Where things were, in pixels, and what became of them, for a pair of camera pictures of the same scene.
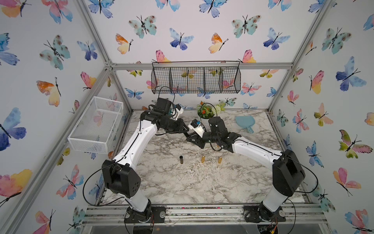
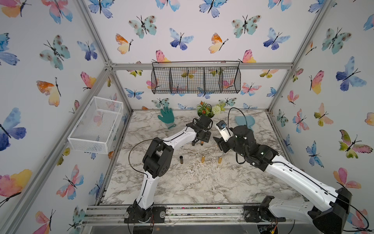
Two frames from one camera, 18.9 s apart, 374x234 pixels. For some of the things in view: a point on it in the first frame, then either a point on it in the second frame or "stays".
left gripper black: (178, 129) -> (207, 137)
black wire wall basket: (196, 77) stays
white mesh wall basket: (96, 125) stays
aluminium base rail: (311, 216) stays
